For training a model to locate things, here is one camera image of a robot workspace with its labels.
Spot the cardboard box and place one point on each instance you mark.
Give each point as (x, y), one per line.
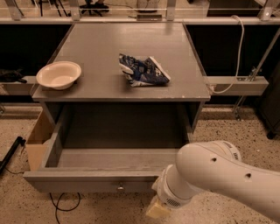
(36, 142)

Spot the white plastic bowl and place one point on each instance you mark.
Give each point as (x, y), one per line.
(59, 75)

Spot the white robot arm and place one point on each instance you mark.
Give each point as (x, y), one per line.
(216, 167)

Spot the black cloth object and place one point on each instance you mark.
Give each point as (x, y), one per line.
(7, 75)

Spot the grey top drawer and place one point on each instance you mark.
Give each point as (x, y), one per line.
(111, 147)

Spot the black rod on floor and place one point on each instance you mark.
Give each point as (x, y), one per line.
(19, 141)

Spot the covered gripper body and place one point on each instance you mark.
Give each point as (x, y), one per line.
(168, 194)

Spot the blue white chip bag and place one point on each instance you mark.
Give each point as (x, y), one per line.
(141, 73)

